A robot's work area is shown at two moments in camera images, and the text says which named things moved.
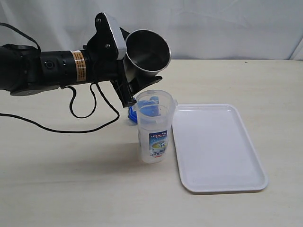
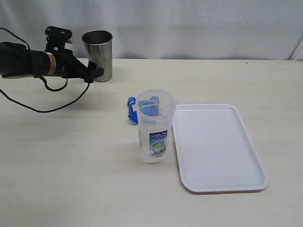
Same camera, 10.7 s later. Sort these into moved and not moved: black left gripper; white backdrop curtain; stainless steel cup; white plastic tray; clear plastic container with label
Moved: black left gripper; stainless steel cup
Not moved: clear plastic container with label; white backdrop curtain; white plastic tray
